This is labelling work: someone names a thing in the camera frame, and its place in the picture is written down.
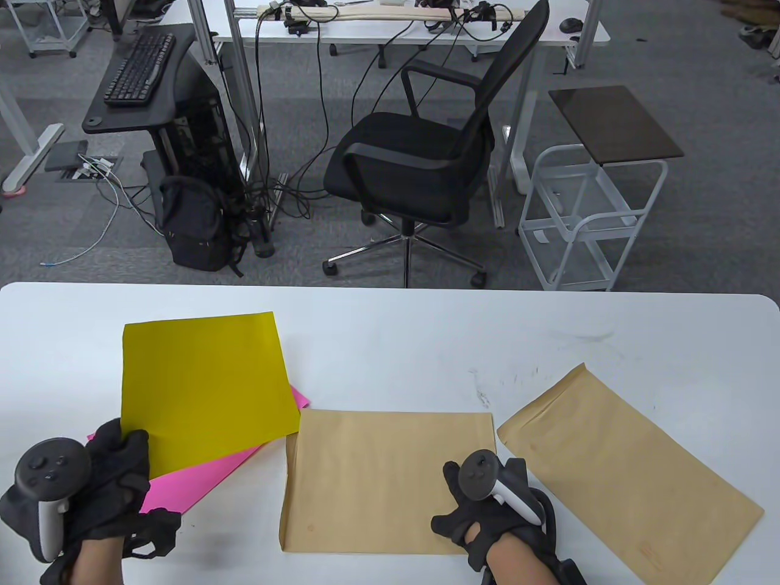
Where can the person's right hand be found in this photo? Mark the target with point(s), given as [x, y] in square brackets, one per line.
[481, 524]

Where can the person's left hand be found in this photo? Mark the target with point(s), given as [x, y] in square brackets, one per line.
[116, 481]

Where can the pink paper sheet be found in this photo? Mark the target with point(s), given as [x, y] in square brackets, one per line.
[195, 481]

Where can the brown paper envelope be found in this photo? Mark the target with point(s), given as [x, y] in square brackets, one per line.
[365, 481]
[634, 469]

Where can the yellow paper sheet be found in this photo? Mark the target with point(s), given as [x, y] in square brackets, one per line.
[207, 384]

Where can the person's right forearm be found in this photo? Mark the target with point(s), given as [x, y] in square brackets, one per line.
[518, 563]

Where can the person's left forearm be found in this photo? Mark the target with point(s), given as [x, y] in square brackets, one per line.
[97, 563]

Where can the grey right hand controller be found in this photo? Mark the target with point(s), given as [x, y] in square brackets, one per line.
[478, 475]

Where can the grey hand controller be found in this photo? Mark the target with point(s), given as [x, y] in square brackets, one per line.
[478, 475]
[52, 466]

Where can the grey left hand controller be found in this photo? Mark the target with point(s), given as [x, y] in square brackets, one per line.
[52, 466]

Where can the black backpack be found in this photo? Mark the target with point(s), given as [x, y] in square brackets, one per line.
[195, 231]

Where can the black water bottle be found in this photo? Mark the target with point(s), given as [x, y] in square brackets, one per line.
[263, 241]

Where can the white rolling cart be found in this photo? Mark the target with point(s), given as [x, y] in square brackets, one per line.
[585, 259]

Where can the floor socket box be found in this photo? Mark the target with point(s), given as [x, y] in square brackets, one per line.
[91, 170]

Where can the grey floor plate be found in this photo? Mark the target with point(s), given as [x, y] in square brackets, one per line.
[66, 155]

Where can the white desk leg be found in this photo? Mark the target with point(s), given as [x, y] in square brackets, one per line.
[36, 146]

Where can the black keyboard stand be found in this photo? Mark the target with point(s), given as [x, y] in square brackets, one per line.
[100, 119]

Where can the black computer tower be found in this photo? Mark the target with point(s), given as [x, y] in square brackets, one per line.
[201, 122]

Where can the black office chair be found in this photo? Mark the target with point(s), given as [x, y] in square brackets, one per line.
[402, 158]

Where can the black keyboard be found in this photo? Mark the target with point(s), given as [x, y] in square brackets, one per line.
[139, 70]

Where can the dark brown board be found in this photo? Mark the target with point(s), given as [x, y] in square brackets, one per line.
[615, 125]

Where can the white wheeled trolley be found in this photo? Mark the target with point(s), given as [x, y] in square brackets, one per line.
[52, 42]

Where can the white office desk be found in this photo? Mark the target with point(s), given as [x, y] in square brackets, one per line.
[365, 30]

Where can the black computer mouse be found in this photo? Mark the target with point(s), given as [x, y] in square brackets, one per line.
[571, 25]

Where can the dark shoe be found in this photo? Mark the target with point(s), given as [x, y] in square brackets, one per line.
[755, 36]

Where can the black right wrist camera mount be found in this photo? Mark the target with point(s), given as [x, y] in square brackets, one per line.
[570, 573]

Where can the aluminium frame post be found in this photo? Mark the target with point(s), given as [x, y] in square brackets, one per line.
[242, 73]
[202, 36]
[588, 36]

